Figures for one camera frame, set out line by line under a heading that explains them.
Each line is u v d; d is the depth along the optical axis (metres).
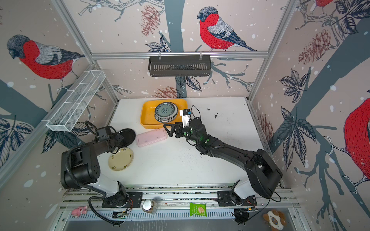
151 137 0.95
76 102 0.78
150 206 0.63
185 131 0.68
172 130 0.67
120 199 0.68
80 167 0.47
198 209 0.70
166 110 1.08
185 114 0.69
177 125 0.67
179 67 1.06
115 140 0.85
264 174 0.42
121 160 0.88
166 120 1.03
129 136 0.97
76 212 0.69
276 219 0.66
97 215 0.69
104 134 0.75
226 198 0.74
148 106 1.14
